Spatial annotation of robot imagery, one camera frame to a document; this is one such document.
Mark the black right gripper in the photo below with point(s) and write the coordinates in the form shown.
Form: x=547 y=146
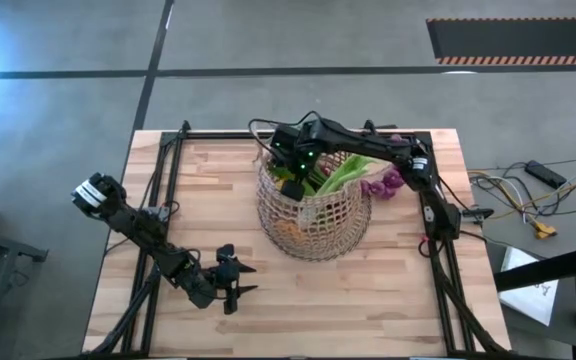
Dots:
x=293 y=150

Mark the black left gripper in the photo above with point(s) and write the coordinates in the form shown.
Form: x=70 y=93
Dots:
x=228 y=280

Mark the pale green leek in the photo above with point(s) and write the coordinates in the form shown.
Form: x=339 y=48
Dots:
x=348 y=172

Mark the orange vegetable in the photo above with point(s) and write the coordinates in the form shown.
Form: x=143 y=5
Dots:
x=288 y=230

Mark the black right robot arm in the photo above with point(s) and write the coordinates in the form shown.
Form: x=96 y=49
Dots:
x=368 y=145

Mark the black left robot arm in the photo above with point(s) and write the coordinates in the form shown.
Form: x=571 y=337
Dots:
x=138 y=227

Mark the black hazard-striped floor mat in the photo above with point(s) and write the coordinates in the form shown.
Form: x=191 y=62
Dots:
x=518 y=40

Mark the black power strip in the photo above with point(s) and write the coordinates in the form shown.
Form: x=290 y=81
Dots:
x=545 y=174

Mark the white paper sheet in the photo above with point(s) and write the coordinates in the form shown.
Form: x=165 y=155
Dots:
x=528 y=300

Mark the black aluminium table frame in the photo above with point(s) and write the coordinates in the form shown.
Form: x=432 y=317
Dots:
x=218 y=135

